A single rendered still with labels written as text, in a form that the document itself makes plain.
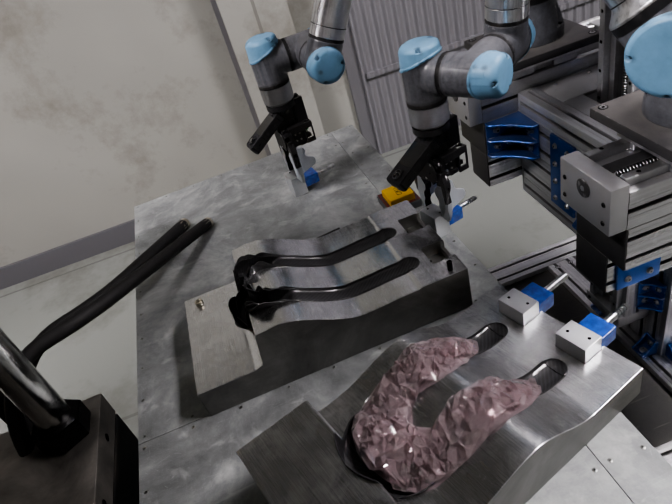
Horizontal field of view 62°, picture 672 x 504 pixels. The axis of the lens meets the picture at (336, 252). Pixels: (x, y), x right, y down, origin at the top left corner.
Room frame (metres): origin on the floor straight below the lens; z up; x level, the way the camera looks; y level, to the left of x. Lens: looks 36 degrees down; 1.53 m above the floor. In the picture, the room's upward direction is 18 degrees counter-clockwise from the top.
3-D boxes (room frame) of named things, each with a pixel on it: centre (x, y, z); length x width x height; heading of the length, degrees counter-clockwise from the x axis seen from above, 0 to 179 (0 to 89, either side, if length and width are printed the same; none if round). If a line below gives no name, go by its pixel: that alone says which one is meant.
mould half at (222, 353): (0.81, 0.06, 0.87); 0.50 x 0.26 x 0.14; 97
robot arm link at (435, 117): (0.96, -0.24, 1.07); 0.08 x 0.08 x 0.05
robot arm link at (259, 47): (1.30, 0.01, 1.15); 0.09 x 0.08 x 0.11; 96
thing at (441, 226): (0.97, -0.27, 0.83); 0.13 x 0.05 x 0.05; 111
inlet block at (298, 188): (1.31, 0.00, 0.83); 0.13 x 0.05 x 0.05; 106
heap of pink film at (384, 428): (0.47, -0.07, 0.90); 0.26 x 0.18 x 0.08; 114
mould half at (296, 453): (0.46, -0.07, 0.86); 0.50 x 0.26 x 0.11; 114
